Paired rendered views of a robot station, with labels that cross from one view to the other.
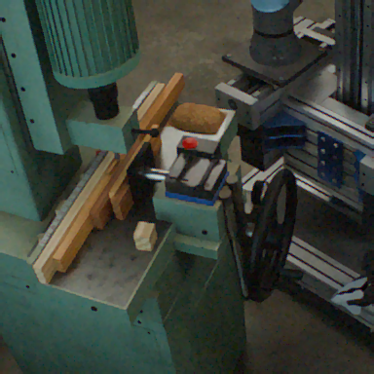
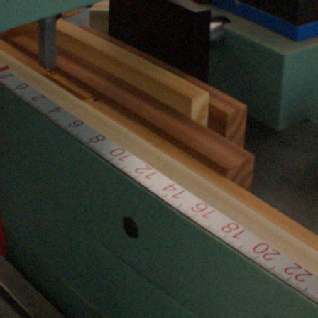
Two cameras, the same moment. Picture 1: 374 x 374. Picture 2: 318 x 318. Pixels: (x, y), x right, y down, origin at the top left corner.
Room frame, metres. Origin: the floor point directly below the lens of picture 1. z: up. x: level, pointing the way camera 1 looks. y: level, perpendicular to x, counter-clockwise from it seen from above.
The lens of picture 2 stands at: (0.93, 0.53, 1.16)
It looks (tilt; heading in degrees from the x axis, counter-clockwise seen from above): 32 degrees down; 290
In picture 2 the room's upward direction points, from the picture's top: 2 degrees clockwise
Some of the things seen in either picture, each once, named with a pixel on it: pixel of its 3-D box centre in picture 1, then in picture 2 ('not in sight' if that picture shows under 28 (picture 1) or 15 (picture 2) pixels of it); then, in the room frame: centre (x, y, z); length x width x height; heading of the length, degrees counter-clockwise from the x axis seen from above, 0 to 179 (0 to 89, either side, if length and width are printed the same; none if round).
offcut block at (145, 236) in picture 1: (145, 236); not in sight; (0.95, 0.09, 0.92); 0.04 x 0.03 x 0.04; 159
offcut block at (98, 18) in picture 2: not in sight; (111, 20); (1.19, -0.03, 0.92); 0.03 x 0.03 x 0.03; 14
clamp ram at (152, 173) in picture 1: (155, 174); (188, 40); (1.09, 0.06, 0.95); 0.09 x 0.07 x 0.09; 151
